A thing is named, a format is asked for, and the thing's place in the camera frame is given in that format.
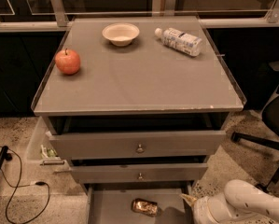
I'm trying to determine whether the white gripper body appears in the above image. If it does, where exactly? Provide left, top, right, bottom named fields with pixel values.
left=193, top=192, right=240, bottom=224

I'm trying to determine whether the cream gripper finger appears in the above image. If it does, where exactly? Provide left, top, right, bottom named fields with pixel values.
left=180, top=193, right=197, bottom=207

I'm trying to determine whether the orange soda can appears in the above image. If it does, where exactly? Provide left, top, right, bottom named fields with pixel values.
left=132, top=199, right=158, bottom=217

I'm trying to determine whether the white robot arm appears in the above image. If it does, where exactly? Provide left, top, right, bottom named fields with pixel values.
left=180, top=179, right=279, bottom=224

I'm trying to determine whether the grey top drawer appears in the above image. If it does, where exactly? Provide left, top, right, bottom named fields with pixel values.
left=49, top=131, right=226, bottom=160

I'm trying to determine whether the grey drawer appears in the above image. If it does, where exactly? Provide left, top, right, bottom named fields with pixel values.
left=49, top=131, right=226, bottom=160
left=86, top=188, right=194, bottom=224
left=71, top=163, right=208, bottom=184

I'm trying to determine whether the grey bottom drawer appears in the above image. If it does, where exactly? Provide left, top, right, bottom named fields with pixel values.
left=86, top=188, right=194, bottom=224

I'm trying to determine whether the grey drawer cabinet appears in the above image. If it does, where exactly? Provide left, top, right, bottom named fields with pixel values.
left=31, top=15, right=247, bottom=224

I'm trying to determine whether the grey middle drawer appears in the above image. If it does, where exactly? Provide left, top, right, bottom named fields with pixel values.
left=71, top=163, right=208, bottom=184

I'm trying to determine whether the black office chair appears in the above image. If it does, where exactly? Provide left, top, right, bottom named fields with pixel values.
left=230, top=59, right=279, bottom=194

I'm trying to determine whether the clear plastic storage bin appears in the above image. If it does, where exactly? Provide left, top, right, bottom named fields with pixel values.
left=24, top=118, right=68, bottom=172

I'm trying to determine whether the clear plastic water bottle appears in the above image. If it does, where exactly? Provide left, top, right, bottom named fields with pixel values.
left=155, top=28, right=202, bottom=57

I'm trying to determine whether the white paper bowl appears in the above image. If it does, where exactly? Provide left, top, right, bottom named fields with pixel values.
left=102, top=23, right=140, bottom=47

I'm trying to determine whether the red apple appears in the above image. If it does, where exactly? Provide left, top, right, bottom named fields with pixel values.
left=55, top=49, right=81, bottom=75

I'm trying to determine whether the metal window rail frame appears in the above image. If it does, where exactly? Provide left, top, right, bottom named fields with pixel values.
left=0, top=0, right=279, bottom=31

